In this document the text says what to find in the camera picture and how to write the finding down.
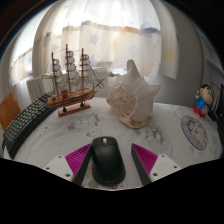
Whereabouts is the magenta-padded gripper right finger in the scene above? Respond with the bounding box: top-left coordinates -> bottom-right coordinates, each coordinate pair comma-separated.
130,142 -> 183,186

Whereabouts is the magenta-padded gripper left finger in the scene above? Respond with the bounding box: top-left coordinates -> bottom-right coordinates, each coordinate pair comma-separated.
43,143 -> 93,186

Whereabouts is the black computer mouse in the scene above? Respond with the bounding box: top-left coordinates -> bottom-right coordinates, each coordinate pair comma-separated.
90,135 -> 127,187

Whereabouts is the round purple mouse pad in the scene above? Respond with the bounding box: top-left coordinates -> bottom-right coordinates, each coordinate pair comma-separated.
180,114 -> 209,151

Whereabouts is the white printed tablecloth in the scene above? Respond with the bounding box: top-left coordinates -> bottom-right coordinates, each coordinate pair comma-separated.
2,96 -> 224,191

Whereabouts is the black keyboard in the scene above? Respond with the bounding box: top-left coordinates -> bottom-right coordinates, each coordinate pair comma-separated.
2,94 -> 57,160

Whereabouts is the large white conch shell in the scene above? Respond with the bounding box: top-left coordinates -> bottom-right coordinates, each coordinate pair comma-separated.
105,58 -> 162,129

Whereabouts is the wooden model sailing ship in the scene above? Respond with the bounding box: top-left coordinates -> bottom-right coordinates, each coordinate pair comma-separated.
40,43 -> 107,118

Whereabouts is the cartoon boy figurine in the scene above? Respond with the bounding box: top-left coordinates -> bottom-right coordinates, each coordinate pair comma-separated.
193,83 -> 213,119

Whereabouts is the white radiator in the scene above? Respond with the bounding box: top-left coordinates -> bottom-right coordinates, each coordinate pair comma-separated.
26,66 -> 118,103

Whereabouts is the brown wooden chair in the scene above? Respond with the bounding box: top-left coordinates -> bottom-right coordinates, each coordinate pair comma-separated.
0,90 -> 22,133

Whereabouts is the black monitor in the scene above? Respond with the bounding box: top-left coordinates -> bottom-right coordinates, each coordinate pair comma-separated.
214,92 -> 224,136

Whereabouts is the white shelf unit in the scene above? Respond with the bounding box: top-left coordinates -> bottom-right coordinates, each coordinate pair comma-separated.
199,29 -> 224,78

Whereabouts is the white star-print curtain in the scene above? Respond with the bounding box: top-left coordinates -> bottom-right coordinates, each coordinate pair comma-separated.
7,0 -> 180,88

